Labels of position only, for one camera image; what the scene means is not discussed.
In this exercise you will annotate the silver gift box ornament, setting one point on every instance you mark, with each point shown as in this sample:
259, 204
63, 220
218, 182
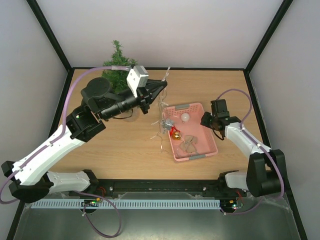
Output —
167, 124

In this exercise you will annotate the pink plastic basket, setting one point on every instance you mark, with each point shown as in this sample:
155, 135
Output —
206, 145

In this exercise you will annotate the white ball ornament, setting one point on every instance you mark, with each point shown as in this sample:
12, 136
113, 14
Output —
185, 117

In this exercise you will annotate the red ribbon bow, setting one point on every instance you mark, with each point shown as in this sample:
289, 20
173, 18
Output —
173, 130

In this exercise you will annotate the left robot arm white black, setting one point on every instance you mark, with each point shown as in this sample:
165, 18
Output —
31, 179

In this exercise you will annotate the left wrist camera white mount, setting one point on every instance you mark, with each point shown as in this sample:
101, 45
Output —
137, 78

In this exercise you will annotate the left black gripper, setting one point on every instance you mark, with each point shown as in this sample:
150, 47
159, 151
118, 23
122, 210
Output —
145, 94

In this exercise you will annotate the burlap bow ornament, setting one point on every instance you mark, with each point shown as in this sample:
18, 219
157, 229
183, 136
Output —
188, 144

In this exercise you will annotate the black aluminium rail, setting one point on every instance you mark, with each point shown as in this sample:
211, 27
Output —
206, 188

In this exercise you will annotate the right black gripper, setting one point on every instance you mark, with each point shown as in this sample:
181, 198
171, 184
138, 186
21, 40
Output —
206, 120

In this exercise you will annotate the small green christmas tree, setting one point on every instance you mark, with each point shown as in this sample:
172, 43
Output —
118, 78

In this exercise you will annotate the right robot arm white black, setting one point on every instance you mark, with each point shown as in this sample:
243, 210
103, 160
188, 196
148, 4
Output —
266, 170

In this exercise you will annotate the clear string lights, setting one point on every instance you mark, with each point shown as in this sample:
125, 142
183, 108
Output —
161, 104

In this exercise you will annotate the light blue cable duct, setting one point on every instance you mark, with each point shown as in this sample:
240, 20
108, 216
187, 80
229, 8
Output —
130, 204

